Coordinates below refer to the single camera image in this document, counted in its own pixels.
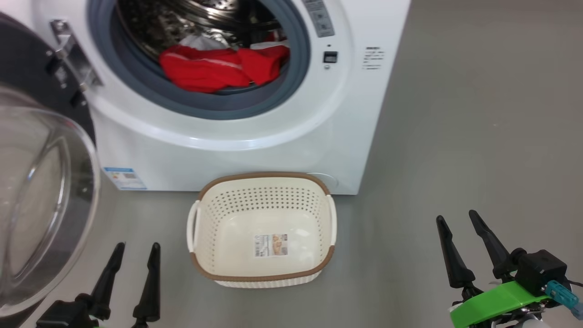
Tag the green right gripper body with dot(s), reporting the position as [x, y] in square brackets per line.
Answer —
[496, 300]

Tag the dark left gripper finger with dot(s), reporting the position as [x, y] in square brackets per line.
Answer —
[148, 287]
[107, 282]

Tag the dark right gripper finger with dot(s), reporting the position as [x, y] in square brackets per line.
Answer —
[453, 259]
[492, 246]

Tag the black round glass washer door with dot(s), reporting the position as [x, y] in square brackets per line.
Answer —
[32, 191]

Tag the red and white jersey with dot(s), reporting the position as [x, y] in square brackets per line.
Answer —
[205, 70]

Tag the cream laundry basket brown rim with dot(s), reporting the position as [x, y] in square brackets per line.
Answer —
[264, 280]

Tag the printed instruction sticker label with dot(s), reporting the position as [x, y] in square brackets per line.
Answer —
[271, 245]

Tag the white front-load washing machine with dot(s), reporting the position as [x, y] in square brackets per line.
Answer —
[273, 150]

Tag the black door latch socket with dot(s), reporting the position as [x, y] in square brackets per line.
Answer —
[330, 57]

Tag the stainless steel washer drum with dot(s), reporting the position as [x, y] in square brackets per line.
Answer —
[155, 23]

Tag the blue energy label sticker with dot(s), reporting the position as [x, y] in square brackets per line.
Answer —
[124, 178]

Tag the round white filter cover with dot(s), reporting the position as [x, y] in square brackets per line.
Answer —
[330, 178]

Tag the grey warning sticker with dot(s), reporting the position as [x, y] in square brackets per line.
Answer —
[321, 18]

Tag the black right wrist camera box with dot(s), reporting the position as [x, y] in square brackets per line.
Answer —
[539, 271]

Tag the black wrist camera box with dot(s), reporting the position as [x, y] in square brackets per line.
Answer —
[539, 271]
[63, 314]

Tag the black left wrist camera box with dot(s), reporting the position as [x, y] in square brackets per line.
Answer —
[63, 314]

